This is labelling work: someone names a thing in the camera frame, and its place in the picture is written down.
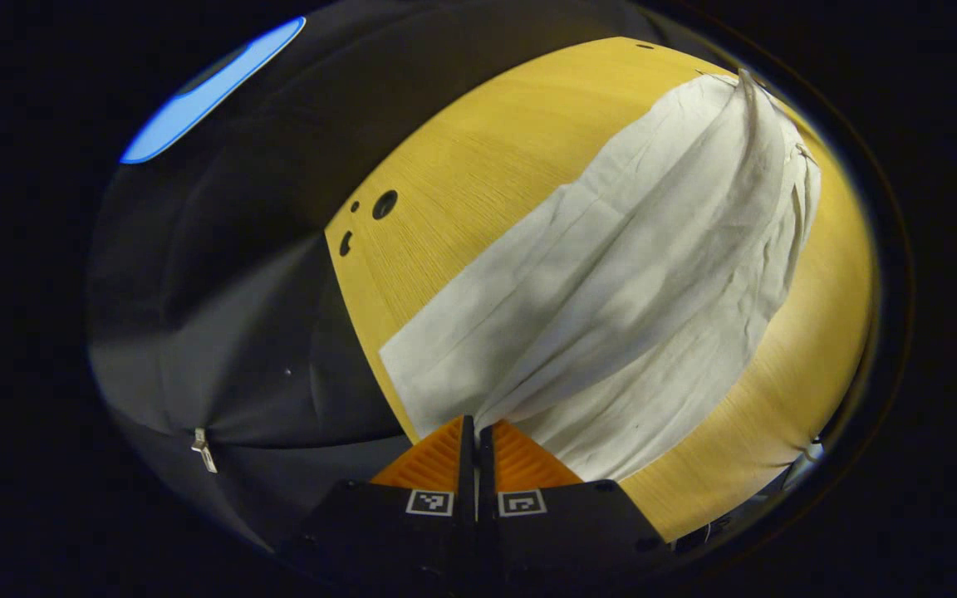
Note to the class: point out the black backdrop cloth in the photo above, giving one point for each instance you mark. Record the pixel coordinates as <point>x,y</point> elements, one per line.
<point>238,291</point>

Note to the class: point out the white clip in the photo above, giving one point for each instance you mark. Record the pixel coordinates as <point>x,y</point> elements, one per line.
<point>204,451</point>

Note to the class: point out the white jeans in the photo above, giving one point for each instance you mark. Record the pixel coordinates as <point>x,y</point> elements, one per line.
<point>611,291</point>

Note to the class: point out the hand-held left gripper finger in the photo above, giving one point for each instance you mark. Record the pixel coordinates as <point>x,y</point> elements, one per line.
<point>487,498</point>
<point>468,498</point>

